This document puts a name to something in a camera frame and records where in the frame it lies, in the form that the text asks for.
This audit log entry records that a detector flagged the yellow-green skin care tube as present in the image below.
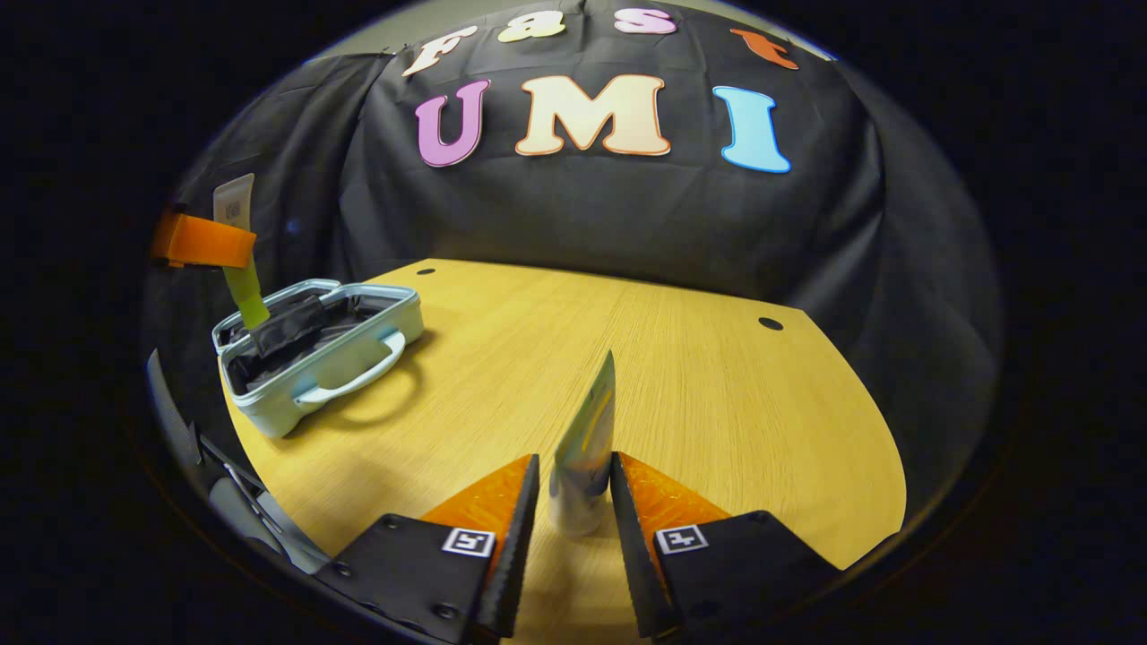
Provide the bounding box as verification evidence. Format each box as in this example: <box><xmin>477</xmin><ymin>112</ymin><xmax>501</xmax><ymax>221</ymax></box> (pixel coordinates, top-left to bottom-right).
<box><xmin>213</xmin><ymin>173</ymin><xmax>272</xmax><ymax>331</ymax></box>

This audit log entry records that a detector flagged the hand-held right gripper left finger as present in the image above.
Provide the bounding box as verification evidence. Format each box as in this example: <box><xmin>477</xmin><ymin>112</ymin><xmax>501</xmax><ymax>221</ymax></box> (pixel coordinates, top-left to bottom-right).
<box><xmin>309</xmin><ymin>452</ymin><xmax>541</xmax><ymax>644</ymax></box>

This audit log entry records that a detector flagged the black backdrop cloth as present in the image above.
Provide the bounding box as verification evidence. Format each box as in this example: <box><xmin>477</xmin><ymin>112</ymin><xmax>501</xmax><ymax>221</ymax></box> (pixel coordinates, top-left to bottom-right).
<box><xmin>143</xmin><ymin>0</ymin><xmax>1003</xmax><ymax>538</ymax></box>

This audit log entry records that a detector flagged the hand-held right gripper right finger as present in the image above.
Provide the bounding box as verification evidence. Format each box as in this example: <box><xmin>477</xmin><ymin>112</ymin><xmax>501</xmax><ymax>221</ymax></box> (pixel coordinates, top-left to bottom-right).
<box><xmin>609</xmin><ymin>451</ymin><xmax>845</xmax><ymax>641</ymax></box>

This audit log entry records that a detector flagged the white blue skin care tube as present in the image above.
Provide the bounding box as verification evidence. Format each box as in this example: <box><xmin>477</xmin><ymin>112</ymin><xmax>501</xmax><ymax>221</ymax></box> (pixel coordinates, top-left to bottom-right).
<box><xmin>548</xmin><ymin>349</ymin><xmax>617</xmax><ymax>538</ymax></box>

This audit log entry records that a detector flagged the grey and black object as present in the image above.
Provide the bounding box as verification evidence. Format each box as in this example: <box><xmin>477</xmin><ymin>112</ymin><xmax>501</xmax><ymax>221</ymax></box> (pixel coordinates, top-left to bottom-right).
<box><xmin>146</xmin><ymin>349</ymin><xmax>334</xmax><ymax>576</ymax></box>

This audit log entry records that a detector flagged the light blue suitcase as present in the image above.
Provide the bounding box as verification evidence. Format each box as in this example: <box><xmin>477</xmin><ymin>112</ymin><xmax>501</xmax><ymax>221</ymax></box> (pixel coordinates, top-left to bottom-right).
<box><xmin>212</xmin><ymin>279</ymin><xmax>426</xmax><ymax>440</ymax></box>

